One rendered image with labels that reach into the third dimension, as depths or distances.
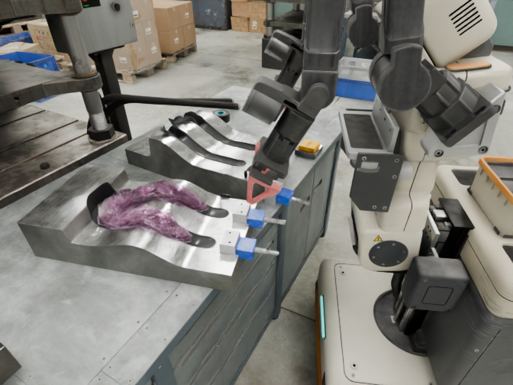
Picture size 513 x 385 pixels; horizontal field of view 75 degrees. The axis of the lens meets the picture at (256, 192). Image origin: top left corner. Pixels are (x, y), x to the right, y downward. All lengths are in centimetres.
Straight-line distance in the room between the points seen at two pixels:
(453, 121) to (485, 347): 67
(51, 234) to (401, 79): 77
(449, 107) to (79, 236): 79
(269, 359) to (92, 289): 94
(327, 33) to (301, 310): 137
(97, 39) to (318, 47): 116
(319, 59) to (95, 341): 65
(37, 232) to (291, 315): 117
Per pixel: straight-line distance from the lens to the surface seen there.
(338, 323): 137
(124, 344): 74
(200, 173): 102
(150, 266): 79
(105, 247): 82
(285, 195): 95
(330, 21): 57
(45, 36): 617
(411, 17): 58
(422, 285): 98
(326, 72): 57
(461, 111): 64
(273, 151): 63
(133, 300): 79
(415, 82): 58
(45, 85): 140
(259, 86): 60
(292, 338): 164
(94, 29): 158
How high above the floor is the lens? 141
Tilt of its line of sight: 36 degrees down
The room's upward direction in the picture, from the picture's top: straight up
